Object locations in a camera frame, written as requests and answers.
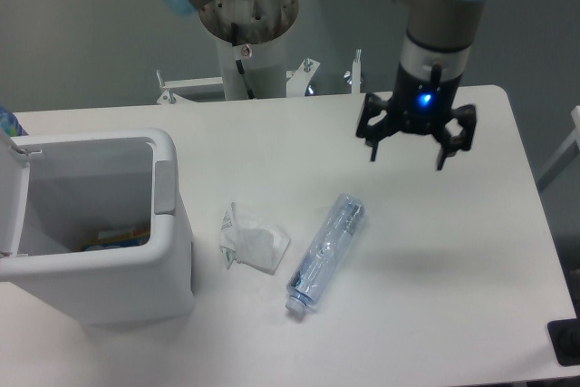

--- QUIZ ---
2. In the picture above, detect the clear plastic water bottle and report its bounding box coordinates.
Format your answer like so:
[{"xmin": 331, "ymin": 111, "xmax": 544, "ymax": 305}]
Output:
[{"xmin": 285, "ymin": 194, "xmax": 365, "ymax": 319}]

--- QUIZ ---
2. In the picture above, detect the white metal frame bracket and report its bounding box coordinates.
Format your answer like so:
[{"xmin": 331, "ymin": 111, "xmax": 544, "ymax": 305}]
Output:
[{"xmin": 155, "ymin": 48, "xmax": 364, "ymax": 105}]

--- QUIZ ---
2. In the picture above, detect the white open trash can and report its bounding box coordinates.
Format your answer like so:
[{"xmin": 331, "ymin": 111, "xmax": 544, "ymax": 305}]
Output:
[{"xmin": 1, "ymin": 129, "xmax": 194, "ymax": 324}]

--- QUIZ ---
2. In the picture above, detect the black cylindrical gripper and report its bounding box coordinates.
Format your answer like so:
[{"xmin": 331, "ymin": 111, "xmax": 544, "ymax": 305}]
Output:
[{"xmin": 355, "ymin": 35, "xmax": 477, "ymax": 171}]

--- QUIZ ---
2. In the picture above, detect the white paper wrapper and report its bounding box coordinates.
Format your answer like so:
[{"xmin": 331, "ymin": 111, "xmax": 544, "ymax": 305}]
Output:
[{"xmin": 218, "ymin": 202, "xmax": 291, "ymax": 276}]

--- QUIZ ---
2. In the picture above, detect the black cable on pedestal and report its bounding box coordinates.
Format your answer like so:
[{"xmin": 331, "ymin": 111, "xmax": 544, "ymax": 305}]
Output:
[{"xmin": 230, "ymin": 22, "xmax": 256, "ymax": 101}]

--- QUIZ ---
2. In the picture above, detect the blue patterned object left edge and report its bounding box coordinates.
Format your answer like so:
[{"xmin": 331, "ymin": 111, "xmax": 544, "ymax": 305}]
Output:
[{"xmin": 0, "ymin": 106, "xmax": 28, "ymax": 137}]

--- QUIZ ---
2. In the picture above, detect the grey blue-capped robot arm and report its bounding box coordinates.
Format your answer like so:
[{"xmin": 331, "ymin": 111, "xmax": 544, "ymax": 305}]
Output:
[{"xmin": 164, "ymin": 0, "xmax": 486, "ymax": 162}]

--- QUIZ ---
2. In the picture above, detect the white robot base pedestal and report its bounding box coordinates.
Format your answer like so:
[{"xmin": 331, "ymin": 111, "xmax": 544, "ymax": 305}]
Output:
[{"xmin": 198, "ymin": 0, "xmax": 299, "ymax": 99}]

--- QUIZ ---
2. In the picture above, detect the black table clamp mount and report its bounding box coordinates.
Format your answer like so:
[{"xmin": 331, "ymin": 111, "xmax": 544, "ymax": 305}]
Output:
[{"xmin": 547, "ymin": 318, "xmax": 579, "ymax": 367}]

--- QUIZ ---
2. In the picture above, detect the white frame leg right edge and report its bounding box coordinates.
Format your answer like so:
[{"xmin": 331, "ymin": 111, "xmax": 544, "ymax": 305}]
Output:
[{"xmin": 536, "ymin": 105, "xmax": 579, "ymax": 192}]

